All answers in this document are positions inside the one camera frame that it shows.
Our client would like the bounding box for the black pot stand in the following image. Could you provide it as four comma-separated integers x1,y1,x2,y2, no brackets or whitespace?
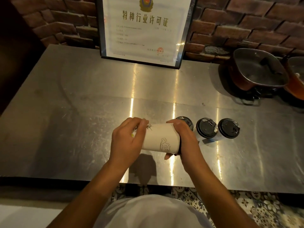
234,86,264,106

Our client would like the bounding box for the orange pot with glass lid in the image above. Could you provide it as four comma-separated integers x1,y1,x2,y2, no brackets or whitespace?
283,56,304,101

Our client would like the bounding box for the black framed certificate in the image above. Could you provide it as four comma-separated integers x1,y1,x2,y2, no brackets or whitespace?
96,0,198,70

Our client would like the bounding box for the white printed paper cup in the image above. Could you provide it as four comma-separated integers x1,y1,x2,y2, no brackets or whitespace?
131,123,182,155

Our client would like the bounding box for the person's right hand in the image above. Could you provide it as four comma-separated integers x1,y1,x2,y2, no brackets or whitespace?
165,119,203,174

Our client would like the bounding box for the person's white shirt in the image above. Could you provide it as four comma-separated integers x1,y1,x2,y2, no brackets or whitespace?
93,194,214,228

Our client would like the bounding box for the copper pot with glass lid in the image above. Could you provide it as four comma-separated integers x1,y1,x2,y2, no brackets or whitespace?
228,48,289,92

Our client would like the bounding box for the person's left hand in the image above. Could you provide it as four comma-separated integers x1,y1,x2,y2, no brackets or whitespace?
108,117,149,170

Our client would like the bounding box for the person's left forearm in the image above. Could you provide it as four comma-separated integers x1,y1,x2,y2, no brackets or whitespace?
47,160,133,228

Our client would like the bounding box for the paper cup with black lid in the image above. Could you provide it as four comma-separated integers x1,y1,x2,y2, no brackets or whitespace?
195,118,218,141
217,118,241,141
175,116,194,131

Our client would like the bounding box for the person's right forearm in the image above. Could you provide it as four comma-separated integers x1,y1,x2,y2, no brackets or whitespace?
181,161,260,228

